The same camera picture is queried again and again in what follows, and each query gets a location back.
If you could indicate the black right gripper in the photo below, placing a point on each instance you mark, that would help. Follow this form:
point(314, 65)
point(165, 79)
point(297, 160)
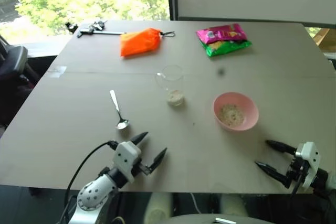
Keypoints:
point(296, 169)

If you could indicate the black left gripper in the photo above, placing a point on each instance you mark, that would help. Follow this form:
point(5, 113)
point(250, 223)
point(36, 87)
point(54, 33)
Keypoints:
point(143, 168)

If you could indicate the silver metal spoon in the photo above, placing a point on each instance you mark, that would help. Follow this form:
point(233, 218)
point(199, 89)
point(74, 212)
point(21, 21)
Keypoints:
point(121, 123)

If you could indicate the pink plastic bowl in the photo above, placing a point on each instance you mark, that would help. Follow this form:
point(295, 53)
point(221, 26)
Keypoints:
point(250, 116)

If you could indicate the white rounded robot leg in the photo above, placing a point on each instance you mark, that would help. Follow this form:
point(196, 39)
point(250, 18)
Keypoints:
point(233, 204)
point(157, 208)

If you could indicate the clear glass measuring cup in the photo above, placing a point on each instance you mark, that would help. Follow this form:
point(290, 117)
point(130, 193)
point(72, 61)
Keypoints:
point(169, 79)

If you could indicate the grey rounded robot body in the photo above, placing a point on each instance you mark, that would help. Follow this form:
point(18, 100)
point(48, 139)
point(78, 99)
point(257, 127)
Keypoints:
point(210, 219)

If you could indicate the green snack packet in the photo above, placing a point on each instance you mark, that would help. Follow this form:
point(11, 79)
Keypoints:
point(225, 48)

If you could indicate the black tool with white parts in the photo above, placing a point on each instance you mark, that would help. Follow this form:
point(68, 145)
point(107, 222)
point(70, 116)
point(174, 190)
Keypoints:
point(97, 25)

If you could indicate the pink snack packet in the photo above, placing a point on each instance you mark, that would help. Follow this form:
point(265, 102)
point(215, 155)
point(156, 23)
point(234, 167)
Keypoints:
point(223, 33)

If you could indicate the black clamp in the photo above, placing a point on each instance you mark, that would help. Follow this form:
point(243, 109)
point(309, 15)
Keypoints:
point(71, 26)

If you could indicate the dark chair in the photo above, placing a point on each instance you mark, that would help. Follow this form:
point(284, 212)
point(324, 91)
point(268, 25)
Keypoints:
point(14, 77)

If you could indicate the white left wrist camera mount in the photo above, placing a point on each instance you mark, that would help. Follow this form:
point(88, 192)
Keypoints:
point(126, 155)

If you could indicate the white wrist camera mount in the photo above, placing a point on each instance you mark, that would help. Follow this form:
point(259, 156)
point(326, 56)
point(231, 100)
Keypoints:
point(309, 161)
point(126, 155)

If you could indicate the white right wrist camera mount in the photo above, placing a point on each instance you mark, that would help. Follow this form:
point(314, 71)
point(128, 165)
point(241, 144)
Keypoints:
point(309, 161)

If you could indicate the wooden frame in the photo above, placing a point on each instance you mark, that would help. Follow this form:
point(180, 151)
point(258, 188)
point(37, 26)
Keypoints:
point(321, 37)

